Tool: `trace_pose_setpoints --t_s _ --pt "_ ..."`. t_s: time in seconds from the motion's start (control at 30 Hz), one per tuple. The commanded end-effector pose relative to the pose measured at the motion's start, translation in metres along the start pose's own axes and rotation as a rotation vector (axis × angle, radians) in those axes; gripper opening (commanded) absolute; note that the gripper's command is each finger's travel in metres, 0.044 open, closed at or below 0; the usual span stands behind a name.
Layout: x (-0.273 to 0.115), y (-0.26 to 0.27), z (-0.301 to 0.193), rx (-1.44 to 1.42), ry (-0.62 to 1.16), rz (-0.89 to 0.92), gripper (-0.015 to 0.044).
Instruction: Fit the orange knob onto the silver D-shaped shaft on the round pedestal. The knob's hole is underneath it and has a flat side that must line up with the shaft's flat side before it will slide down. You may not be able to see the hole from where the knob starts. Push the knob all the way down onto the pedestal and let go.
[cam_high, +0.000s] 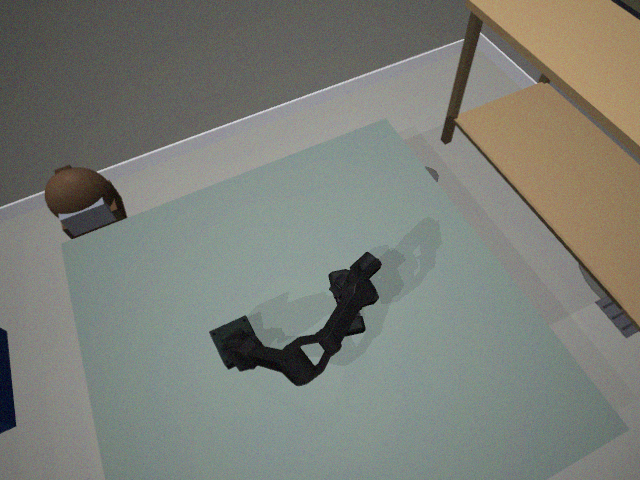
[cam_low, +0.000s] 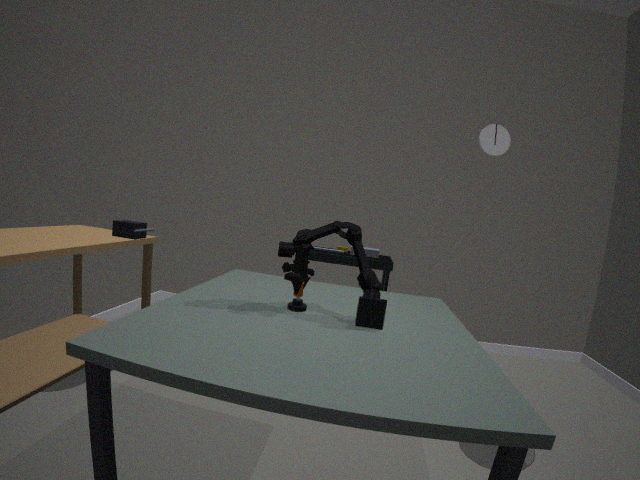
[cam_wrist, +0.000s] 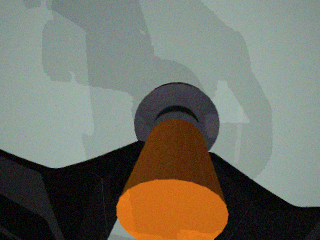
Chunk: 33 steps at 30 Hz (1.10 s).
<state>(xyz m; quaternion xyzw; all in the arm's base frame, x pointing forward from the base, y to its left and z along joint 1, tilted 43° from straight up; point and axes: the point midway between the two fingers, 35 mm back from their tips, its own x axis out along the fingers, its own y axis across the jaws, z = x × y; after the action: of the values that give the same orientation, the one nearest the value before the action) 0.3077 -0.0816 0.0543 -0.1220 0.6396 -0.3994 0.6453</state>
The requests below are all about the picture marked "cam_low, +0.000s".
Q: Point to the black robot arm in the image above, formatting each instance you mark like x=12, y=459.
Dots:
x=302, y=243

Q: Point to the orange tapered knob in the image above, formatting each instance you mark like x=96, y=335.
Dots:
x=300, y=293

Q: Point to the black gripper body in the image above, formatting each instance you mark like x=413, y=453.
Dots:
x=300, y=270

